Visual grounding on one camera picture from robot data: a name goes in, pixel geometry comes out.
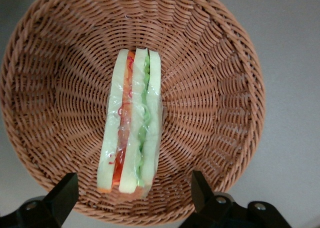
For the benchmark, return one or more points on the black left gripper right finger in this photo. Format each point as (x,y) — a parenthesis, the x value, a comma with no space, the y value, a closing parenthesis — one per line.
(212,210)

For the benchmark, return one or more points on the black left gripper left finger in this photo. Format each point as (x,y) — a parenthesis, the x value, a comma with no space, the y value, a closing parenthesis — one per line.
(53,205)

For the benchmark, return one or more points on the triangle sandwich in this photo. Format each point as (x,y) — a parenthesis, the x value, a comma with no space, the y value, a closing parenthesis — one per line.
(130,128)

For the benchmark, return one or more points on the round brown wicker basket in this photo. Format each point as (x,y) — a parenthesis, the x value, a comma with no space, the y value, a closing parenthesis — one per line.
(200,93)

